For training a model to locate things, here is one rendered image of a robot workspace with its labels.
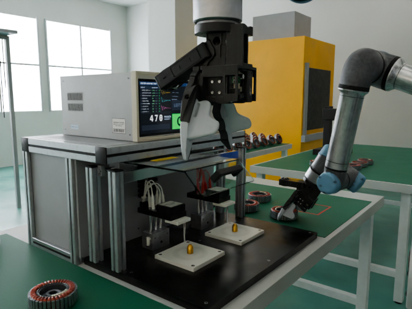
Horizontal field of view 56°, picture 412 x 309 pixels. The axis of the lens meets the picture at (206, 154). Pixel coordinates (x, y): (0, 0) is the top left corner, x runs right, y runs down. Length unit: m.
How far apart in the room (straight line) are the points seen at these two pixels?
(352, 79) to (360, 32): 5.21
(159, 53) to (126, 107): 4.24
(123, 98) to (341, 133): 0.70
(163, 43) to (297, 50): 1.76
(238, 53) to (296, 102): 4.18
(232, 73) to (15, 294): 0.82
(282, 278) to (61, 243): 0.69
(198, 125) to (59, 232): 0.84
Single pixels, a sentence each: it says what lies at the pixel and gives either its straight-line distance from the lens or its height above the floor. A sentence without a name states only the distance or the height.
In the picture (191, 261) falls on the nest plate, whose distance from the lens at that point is 1.14.
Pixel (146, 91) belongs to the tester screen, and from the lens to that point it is 1.16.
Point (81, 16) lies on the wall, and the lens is 8.83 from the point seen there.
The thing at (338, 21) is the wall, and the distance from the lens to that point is 6.65.
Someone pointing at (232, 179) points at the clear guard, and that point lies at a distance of 1.05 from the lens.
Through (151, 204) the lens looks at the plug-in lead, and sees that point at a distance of 1.22.
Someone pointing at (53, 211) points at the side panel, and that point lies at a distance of 1.32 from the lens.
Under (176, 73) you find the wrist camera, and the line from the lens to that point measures 0.63.
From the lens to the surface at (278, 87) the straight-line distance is 4.86.
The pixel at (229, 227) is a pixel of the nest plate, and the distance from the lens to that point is 1.42.
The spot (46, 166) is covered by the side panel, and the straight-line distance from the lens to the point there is 1.31.
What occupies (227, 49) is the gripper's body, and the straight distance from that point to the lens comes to 0.59.
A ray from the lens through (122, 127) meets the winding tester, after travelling 1.19.
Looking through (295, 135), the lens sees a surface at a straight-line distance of 4.77.
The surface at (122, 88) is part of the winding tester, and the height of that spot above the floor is 1.27.
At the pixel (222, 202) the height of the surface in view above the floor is 0.88.
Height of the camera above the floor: 1.24
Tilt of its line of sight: 8 degrees down
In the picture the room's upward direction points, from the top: straight up
